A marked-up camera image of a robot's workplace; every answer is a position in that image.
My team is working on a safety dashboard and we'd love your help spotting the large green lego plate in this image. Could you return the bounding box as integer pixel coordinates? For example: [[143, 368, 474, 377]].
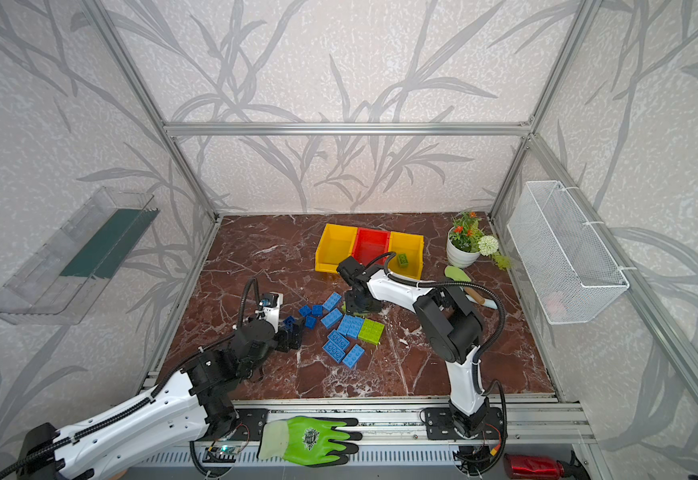
[[358, 319, 385, 345]]

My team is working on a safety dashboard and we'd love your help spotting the small green lego brick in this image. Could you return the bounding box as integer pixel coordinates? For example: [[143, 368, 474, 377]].
[[396, 253, 409, 268]]

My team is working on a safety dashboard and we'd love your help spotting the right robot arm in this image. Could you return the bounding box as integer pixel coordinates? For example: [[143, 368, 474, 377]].
[[337, 252, 506, 439]]

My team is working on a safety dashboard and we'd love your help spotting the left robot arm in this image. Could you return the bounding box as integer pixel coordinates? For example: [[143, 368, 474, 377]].
[[0, 318, 304, 479]]

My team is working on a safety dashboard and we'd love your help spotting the light blue lego plate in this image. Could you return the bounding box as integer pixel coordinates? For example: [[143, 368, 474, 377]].
[[337, 315, 365, 339]]

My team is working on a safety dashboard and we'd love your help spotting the light blue lego top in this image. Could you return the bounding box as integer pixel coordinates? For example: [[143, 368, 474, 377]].
[[323, 292, 343, 312]]

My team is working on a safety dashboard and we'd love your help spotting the light blue lego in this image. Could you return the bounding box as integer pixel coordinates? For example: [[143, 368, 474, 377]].
[[323, 341, 346, 364], [342, 344, 365, 368], [323, 292, 343, 312]]

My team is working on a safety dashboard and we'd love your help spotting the light blue lego front right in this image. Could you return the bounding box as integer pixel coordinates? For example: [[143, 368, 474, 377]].
[[342, 344, 365, 368]]

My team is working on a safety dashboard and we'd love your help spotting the red bin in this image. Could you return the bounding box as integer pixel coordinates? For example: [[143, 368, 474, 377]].
[[351, 227, 390, 265]]

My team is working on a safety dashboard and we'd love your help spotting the left yellow bin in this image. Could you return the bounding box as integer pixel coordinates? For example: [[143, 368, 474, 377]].
[[315, 223, 358, 274]]

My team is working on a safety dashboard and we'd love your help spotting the yellow bin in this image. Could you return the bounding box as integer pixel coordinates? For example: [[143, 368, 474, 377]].
[[388, 231, 425, 280], [315, 223, 358, 274]]

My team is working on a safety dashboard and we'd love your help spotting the right yellow bin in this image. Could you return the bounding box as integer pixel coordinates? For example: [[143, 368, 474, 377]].
[[388, 231, 425, 280]]

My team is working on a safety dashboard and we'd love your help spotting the green spatula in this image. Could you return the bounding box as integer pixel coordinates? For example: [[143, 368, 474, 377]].
[[444, 265, 497, 310]]

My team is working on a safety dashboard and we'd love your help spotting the green black work glove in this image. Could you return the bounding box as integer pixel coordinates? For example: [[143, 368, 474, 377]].
[[257, 416, 363, 468]]

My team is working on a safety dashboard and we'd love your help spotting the potted flower plant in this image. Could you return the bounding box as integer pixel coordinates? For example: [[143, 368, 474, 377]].
[[446, 211, 512, 271]]

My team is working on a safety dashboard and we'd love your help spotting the clear acrylic shelf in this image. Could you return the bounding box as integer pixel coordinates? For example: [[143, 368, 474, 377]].
[[0, 187, 160, 326]]

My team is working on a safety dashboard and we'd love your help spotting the red metallic bottle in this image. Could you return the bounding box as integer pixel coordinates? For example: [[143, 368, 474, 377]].
[[503, 454, 564, 480]]

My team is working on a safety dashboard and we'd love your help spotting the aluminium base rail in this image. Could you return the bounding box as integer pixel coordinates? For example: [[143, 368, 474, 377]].
[[144, 400, 596, 448]]

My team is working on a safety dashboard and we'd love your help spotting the white wire basket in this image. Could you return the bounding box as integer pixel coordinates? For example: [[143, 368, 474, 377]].
[[508, 180, 630, 325]]

